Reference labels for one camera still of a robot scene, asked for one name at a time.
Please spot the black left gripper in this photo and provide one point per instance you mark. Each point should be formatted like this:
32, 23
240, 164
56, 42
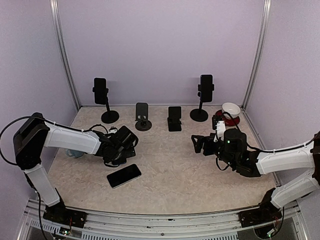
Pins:
129, 152

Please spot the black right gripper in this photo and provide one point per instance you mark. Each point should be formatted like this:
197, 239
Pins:
208, 139

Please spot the black smartphone blue edge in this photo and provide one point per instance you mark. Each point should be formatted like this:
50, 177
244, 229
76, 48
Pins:
116, 163

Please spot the black round-base pole stand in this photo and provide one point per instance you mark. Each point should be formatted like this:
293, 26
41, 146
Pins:
199, 114

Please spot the black folding phone stand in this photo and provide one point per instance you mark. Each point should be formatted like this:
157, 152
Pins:
174, 118

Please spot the black smartphone silver edge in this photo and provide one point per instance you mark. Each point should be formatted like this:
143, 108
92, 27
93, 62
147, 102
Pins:
124, 175

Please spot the brown-base plate phone stand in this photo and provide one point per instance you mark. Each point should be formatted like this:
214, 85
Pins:
142, 117

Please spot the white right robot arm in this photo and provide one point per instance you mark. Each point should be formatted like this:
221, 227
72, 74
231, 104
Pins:
251, 162

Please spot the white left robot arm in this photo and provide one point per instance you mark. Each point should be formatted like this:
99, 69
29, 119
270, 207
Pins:
38, 133

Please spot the red round saucer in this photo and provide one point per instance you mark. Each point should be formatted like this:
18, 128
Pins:
228, 121

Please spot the light blue mug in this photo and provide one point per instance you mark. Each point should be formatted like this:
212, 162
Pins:
74, 153

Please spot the white ceramic bowl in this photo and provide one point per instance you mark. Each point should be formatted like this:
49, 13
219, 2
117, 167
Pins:
231, 108

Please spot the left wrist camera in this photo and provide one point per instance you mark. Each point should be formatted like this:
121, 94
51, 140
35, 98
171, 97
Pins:
112, 129

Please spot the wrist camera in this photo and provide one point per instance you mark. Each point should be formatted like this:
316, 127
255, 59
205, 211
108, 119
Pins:
112, 129
218, 125

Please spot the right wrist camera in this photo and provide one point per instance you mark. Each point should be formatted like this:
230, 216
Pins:
218, 125

